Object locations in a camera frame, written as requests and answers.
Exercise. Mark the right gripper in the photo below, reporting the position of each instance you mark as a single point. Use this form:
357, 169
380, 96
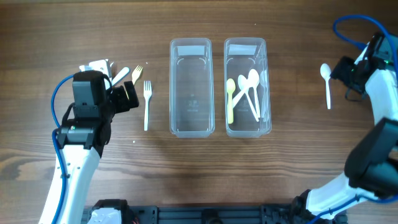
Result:
340, 70

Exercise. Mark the white spoon crossing yellow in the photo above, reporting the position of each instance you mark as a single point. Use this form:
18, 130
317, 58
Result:
243, 91

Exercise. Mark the yellow plastic spoon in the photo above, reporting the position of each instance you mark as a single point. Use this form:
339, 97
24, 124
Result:
230, 88

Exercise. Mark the pale blue plastic fork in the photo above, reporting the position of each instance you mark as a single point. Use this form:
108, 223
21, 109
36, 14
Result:
120, 76

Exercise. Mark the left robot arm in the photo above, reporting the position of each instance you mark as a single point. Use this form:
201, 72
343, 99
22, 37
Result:
79, 140

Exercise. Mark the left clear plastic container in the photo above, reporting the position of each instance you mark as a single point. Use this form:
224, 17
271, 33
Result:
191, 94

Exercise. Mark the right clear plastic container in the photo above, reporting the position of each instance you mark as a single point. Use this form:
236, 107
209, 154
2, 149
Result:
241, 54

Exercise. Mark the white plastic fork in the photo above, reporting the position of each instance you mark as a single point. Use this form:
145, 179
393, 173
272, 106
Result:
147, 96

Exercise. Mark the yellow plastic fork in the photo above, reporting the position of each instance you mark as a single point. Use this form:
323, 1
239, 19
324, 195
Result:
136, 74

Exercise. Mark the white spoon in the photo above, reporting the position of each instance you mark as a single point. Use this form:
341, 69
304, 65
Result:
242, 81
253, 78
325, 72

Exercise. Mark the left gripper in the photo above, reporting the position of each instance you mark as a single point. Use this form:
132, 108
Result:
124, 104

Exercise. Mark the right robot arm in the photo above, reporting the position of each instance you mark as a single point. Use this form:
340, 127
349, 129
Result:
370, 174

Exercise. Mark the clear plastic container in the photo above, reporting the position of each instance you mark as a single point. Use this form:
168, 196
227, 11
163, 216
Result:
241, 54
191, 94

